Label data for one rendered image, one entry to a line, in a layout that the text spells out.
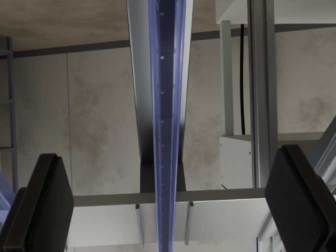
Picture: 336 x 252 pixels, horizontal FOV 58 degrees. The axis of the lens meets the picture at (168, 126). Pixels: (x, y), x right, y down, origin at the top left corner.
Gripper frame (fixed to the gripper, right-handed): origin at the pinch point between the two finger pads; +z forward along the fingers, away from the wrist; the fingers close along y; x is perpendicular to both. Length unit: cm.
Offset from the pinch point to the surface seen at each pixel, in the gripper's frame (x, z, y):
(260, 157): -32, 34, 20
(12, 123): -187, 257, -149
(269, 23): -11, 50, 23
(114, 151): -234, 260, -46
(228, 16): -22, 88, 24
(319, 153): -21.8, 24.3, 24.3
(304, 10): -19, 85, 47
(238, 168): -51, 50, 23
